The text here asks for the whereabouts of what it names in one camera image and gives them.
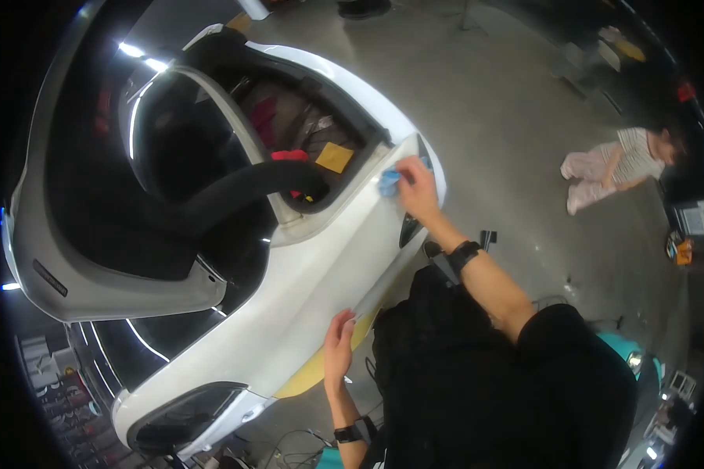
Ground person's right fingers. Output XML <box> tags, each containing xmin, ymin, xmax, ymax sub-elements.
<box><xmin>395</xmin><ymin>155</ymin><xmax>433</xmax><ymax>187</ymax></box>

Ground turquoise scooter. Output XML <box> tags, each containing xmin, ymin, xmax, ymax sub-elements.
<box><xmin>595</xmin><ymin>331</ymin><xmax>665</xmax><ymax>405</ymax></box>

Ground yellow cloth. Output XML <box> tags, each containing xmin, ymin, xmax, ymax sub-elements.
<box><xmin>316</xmin><ymin>142</ymin><xmax>356</xmax><ymax>174</ymax></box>

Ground red cloth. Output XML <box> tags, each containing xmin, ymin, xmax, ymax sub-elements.
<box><xmin>270</xmin><ymin>149</ymin><xmax>311</xmax><ymax>199</ymax></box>

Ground full storage shelf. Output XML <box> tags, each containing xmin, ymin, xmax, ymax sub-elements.
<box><xmin>14</xmin><ymin>331</ymin><xmax>130</xmax><ymax>467</ymax></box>

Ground person's left hand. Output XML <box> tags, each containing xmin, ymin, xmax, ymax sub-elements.
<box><xmin>323</xmin><ymin>310</ymin><xmax>359</xmax><ymax>388</ymax></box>

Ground white car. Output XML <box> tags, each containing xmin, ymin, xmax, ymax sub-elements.
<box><xmin>0</xmin><ymin>23</ymin><xmax>448</xmax><ymax>464</ymax></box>

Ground orange tool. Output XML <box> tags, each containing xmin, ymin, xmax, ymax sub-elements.
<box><xmin>666</xmin><ymin>231</ymin><xmax>695</xmax><ymax>267</ymax></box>

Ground person's left fingers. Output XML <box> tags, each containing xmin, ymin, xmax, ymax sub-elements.
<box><xmin>324</xmin><ymin>310</ymin><xmax>358</xmax><ymax>353</ymax></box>

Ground person's right hand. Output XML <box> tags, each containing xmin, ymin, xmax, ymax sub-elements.
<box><xmin>394</xmin><ymin>155</ymin><xmax>445</xmax><ymax>229</ymax></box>

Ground blue cloth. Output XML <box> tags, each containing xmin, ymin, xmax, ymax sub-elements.
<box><xmin>378</xmin><ymin>156</ymin><xmax>432</xmax><ymax>198</ymax></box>

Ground person's body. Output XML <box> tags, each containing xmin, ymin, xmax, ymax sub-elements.
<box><xmin>372</xmin><ymin>264</ymin><xmax>640</xmax><ymax>469</ymax></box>

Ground black wrist band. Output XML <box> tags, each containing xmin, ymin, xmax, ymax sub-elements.
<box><xmin>333</xmin><ymin>423</ymin><xmax>365</xmax><ymax>444</ymax></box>
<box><xmin>446</xmin><ymin>240</ymin><xmax>482</xmax><ymax>274</ymax></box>

